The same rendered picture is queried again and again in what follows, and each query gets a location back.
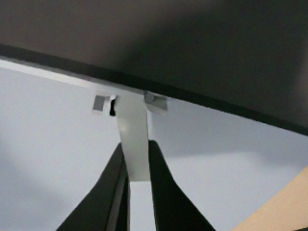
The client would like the green circuit board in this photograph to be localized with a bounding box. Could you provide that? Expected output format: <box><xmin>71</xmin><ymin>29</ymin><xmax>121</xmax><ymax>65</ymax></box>
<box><xmin>0</xmin><ymin>56</ymin><xmax>167</xmax><ymax>182</ymax></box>

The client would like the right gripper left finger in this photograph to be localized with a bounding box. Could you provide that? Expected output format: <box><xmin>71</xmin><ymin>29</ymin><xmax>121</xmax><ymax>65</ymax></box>
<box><xmin>55</xmin><ymin>142</ymin><xmax>131</xmax><ymax>231</ymax></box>

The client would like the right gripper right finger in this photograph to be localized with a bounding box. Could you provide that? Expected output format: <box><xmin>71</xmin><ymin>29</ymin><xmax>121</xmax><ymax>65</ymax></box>
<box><xmin>148</xmin><ymin>140</ymin><xmax>217</xmax><ymax>231</ymax></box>

